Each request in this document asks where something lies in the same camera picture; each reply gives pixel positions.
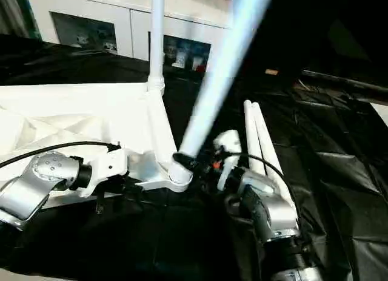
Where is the dark brown cabinet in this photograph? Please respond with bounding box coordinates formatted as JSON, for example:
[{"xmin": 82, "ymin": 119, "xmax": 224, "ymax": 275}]
[{"xmin": 242, "ymin": 0, "xmax": 388, "ymax": 78}]

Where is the white cabinet with glass doors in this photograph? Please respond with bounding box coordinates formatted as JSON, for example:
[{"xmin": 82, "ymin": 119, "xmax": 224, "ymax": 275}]
[{"xmin": 25, "ymin": 0, "xmax": 241, "ymax": 73}]

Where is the black shiny mat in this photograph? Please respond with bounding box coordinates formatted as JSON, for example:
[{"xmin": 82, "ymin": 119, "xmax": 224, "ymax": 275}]
[{"xmin": 0, "ymin": 33, "xmax": 388, "ymax": 281}]

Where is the grey curtain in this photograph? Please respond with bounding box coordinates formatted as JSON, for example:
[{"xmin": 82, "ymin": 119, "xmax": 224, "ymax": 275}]
[{"xmin": 0, "ymin": 0, "xmax": 33, "ymax": 36}]

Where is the left arm thick black cable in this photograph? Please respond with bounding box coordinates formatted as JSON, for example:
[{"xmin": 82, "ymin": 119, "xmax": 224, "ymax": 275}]
[{"xmin": 0, "ymin": 140, "xmax": 121, "ymax": 170}]

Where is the white plastic table leg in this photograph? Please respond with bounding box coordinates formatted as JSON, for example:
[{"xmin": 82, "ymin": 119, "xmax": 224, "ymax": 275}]
[
  {"xmin": 178, "ymin": 0, "xmax": 277, "ymax": 160},
  {"xmin": 250, "ymin": 101, "xmax": 286, "ymax": 178},
  {"xmin": 243, "ymin": 100, "xmax": 268, "ymax": 176},
  {"xmin": 147, "ymin": 0, "xmax": 167, "ymax": 96}
]

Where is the white flat item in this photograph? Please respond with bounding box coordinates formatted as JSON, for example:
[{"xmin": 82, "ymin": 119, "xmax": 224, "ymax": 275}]
[{"xmin": 370, "ymin": 103, "xmax": 388, "ymax": 126}]

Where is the white plastic table top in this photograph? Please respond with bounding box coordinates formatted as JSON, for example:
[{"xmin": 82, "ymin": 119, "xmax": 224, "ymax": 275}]
[{"xmin": 0, "ymin": 81, "xmax": 195, "ymax": 211}]

